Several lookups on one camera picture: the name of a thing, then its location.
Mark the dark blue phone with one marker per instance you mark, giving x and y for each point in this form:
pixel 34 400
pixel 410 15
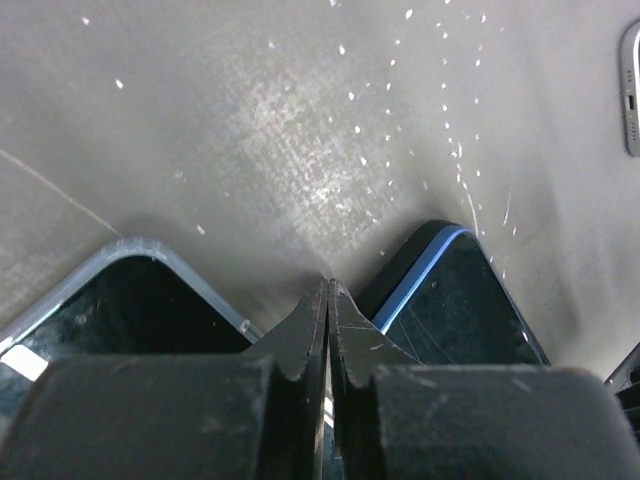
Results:
pixel 451 309

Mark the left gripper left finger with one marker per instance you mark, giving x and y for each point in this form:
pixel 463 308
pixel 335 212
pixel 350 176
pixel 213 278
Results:
pixel 253 415

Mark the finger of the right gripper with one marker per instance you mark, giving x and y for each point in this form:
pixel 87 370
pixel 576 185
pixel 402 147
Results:
pixel 624 383

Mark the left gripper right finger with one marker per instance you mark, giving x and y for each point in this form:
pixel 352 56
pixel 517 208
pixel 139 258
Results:
pixel 397 419

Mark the clear phone case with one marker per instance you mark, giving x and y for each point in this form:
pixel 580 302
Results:
pixel 112 252

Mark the white phone black screen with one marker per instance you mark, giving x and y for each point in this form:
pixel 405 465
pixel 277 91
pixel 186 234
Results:
pixel 629 83

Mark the teal blue phone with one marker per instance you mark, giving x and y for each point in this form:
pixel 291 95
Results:
pixel 135 306

